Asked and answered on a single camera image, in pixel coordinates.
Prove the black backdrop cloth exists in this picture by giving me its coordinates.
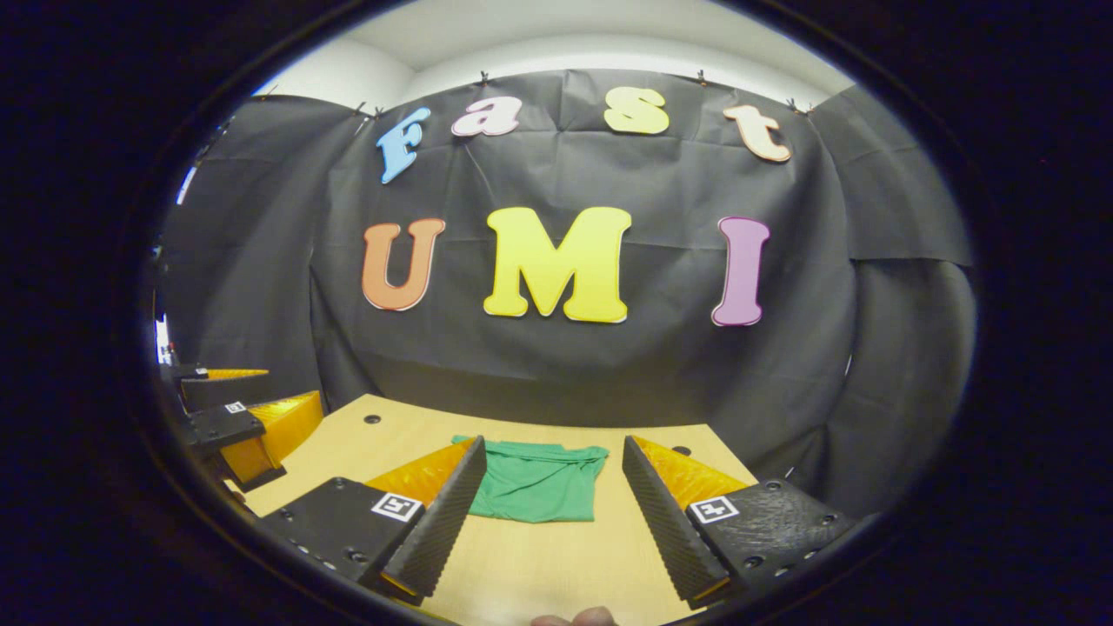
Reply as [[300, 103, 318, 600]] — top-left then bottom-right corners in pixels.
[[157, 68, 979, 523]]

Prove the green T-shirt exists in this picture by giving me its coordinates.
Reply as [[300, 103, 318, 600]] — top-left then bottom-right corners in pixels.
[[450, 435, 610, 524]]

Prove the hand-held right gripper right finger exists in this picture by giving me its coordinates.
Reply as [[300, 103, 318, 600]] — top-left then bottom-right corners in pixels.
[[621, 435, 862, 611]]

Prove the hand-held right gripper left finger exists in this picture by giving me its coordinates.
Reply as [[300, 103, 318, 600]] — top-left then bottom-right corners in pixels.
[[257, 435, 490, 608]]

